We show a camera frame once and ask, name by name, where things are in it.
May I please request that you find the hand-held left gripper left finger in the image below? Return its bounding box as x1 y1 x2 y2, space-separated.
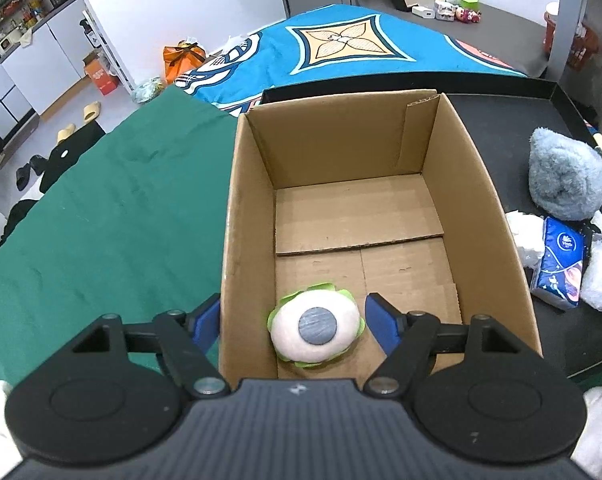
71 292 232 400

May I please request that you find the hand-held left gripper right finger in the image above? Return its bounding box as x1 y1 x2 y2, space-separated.
363 292 526 396

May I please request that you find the white round plush toy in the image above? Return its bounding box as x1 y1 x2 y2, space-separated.
267 282 367 368

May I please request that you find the brown cardboard box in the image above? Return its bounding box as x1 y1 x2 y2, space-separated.
218 89 544 381

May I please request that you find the white plastic bag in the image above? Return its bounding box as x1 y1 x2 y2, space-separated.
505 211 546 268

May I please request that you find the blue tissue pack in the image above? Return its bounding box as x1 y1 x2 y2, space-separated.
530 216 588 309

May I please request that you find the grey fluffy plush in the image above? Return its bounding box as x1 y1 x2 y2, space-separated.
528 127 602 222

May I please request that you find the black tray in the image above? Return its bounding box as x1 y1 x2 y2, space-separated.
253 72 602 381

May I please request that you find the green cloth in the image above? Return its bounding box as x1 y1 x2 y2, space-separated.
0 85 239 401

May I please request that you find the black and white cloth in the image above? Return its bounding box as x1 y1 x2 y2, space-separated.
6 122 107 241

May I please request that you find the pale green plastic bag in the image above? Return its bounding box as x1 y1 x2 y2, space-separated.
134 77 167 106

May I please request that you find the orange bag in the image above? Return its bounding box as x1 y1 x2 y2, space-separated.
162 40 207 85

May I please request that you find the orange box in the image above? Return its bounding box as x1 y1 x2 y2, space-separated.
82 52 119 97

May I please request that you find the blue printed blanket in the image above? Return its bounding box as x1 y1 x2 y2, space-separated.
173 4 602 186

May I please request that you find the white tall cupboard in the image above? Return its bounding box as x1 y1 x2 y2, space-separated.
0 47 38 153

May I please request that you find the white cabinet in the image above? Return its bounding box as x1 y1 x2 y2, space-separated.
0 0 132 116

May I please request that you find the grey low table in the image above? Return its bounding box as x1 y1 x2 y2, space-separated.
396 0 552 78

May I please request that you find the grey post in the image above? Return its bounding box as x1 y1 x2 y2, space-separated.
548 0 589 82

